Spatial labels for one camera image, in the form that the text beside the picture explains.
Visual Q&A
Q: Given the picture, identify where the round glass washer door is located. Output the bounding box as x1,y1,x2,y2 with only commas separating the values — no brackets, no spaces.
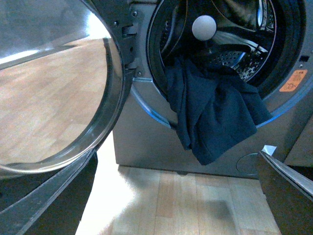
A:
0,0,135,179

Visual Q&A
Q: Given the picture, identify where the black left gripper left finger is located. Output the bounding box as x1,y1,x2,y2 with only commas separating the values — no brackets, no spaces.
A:
0,149,97,235

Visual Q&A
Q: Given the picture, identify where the dark navy garment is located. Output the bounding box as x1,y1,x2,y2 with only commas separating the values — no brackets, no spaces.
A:
165,56,272,165

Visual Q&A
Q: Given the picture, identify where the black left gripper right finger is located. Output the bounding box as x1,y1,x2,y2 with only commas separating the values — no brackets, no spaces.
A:
256,151,313,235

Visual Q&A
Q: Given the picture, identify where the grey adjacent cabinet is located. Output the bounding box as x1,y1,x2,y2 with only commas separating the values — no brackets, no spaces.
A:
284,116,313,167

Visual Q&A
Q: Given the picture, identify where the orange warning sticker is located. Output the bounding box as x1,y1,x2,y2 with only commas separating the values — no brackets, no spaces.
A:
279,70,308,92

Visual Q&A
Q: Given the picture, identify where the white paper tag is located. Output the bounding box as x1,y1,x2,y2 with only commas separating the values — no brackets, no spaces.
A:
262,145,277,156

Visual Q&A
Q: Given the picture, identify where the grey front-load washing machine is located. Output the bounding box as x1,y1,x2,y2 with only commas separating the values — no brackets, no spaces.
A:
113,0,313,178

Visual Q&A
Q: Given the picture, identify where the grey dryer ball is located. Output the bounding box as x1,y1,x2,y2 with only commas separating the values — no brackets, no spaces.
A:
192,15,217,41

